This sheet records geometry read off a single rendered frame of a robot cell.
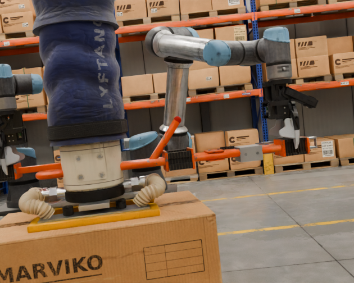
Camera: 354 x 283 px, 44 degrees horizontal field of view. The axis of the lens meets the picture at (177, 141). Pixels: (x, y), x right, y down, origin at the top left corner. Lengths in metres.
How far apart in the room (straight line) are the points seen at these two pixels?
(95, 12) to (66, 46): 0.12
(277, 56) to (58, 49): 0.62
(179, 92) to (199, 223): 0.74
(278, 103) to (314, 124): 8.74
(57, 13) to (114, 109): 0.29
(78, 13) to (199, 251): 0.68
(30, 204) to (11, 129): 0.40
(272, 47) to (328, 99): 8.83
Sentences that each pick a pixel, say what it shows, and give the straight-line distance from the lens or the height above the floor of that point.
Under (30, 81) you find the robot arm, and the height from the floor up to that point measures 1.51.
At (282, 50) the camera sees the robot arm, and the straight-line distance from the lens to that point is 1.36.
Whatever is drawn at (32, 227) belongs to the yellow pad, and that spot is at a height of 1.09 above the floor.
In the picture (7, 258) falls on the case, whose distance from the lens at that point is 1.16.
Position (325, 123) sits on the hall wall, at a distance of 10.15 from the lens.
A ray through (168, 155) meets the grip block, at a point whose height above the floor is 1.22.
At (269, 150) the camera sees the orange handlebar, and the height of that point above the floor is 1.20.
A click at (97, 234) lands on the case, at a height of 1.06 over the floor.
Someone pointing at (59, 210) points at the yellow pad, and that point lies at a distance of 1.37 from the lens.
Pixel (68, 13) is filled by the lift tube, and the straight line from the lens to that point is 1.22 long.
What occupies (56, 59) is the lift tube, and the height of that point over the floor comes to 1.51.
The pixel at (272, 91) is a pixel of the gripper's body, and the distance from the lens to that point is 1.36.
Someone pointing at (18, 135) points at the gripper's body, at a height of 1.32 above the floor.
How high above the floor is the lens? 1.34
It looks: 4 degrees down
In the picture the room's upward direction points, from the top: 6 degrees counter-clockwise
